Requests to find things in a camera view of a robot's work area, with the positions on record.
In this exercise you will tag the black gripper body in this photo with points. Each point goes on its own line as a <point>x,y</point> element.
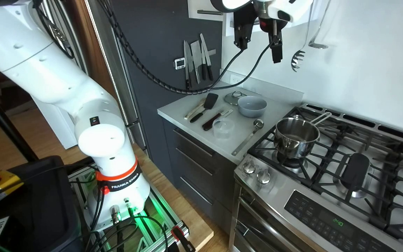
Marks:
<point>272,9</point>

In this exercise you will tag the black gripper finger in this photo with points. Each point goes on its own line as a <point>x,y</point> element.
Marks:
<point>275,43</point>
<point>246,26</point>

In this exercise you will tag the clear plastic cup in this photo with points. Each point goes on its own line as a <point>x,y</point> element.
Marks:
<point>223,128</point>

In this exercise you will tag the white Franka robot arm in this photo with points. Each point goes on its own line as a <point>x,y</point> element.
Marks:
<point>57,75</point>

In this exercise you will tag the dark grey drawer cabinet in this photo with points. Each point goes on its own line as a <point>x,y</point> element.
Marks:
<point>188,159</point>

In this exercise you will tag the magnetic knife strip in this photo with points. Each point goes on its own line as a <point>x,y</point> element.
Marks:
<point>213,52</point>

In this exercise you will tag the steel slotted turner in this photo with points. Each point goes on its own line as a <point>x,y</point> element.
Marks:
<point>318,45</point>

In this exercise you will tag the long narrow kitchen knife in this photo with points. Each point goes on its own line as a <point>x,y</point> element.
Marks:
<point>205,51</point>

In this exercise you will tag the wide blade kitchen knife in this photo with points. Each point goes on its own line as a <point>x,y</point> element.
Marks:
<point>195,54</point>

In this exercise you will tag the short kitchen knife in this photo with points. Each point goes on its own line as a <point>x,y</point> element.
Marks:
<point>188,61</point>

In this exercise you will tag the grey bowl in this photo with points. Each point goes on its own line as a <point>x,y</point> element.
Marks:
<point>253,107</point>

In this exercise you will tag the glass pot lid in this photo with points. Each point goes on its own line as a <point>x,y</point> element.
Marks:
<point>233,99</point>

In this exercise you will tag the small white framed panel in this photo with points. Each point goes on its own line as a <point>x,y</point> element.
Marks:
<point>180,64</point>

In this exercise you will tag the black spatula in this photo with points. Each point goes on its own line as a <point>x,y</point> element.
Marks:
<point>209,100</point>

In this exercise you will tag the small steel saucepan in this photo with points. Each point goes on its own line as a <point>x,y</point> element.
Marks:
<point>297,135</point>

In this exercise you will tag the stainless steel refrigerator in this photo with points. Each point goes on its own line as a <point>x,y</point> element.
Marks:
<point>150,107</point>

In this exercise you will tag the stainless gas stove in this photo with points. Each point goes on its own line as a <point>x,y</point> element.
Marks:
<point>332,219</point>

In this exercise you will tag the aluminium robot mounting stand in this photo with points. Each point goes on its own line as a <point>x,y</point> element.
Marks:
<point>164,219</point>

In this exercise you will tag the black tripod leg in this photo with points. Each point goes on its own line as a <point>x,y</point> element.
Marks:
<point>6,121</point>

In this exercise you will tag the black controller case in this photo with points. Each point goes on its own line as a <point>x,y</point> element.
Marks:
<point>39,211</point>

